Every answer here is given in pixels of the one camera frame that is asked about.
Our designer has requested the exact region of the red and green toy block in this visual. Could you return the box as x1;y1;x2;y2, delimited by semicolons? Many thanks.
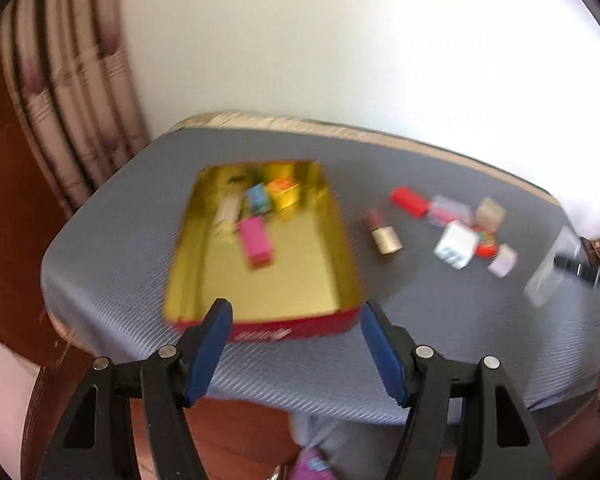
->
471;227;501;261

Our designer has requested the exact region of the pink patterned cloth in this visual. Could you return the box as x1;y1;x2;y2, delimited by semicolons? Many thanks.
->
291;447;333;480

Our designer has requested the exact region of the brown wooden cabinet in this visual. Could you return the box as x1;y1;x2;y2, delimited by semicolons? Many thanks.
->
0;35;78;361

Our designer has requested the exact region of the grey cloth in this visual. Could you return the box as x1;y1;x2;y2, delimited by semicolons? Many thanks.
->
289;407;363;463

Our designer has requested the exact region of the orange striped box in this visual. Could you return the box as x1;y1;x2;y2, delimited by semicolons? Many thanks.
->
265;176;302;211

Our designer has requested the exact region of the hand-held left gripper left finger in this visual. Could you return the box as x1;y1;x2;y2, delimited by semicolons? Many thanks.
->
35;298;234;480

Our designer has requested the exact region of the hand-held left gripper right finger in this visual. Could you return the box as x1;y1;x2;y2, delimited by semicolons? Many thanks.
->
359;299;556;480

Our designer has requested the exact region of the gold and maroon lipstick tube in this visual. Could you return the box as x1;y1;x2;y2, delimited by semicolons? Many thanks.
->
364;208;404;263

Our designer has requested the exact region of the brown cardboard box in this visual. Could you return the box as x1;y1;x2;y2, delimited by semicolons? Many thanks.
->
474;196;507;233

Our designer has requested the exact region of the beige patterned curtain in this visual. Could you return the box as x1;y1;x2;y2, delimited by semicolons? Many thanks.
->
0;0;149;213

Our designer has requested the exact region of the long gold box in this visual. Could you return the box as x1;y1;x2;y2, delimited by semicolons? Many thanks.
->
215;192;243;236

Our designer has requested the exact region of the small pale box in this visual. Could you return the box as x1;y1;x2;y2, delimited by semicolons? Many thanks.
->
486;243;519;278

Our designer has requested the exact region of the white cube box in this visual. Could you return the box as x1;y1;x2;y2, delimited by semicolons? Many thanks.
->
433;221;480;271

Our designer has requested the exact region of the clear case with red contents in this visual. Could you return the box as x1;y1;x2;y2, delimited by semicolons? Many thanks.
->
426;196;470;228

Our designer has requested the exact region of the blue patterned box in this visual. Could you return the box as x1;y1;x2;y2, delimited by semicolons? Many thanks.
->
244;184;273;216

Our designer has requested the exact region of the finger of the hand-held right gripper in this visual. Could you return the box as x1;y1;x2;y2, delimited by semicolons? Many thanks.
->
554;252;600;306

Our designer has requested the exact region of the pink box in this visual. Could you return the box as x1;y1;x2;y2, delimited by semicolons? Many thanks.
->
237;216;276;271

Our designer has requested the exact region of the red and gold tin box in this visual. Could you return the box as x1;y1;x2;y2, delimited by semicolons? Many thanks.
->
162;160;364;346

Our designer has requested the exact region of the clear labelled plastic case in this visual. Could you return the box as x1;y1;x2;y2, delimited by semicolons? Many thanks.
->
524;226;583;309

